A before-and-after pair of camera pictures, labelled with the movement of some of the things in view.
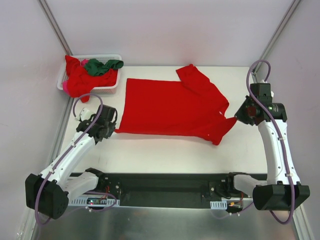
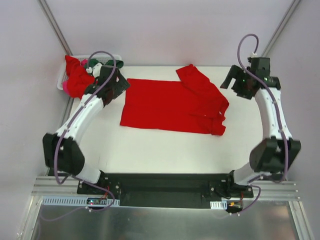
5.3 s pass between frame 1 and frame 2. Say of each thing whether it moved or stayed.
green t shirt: stayed
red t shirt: moved
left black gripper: moved
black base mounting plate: stayed
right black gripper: moved
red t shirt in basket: stayed
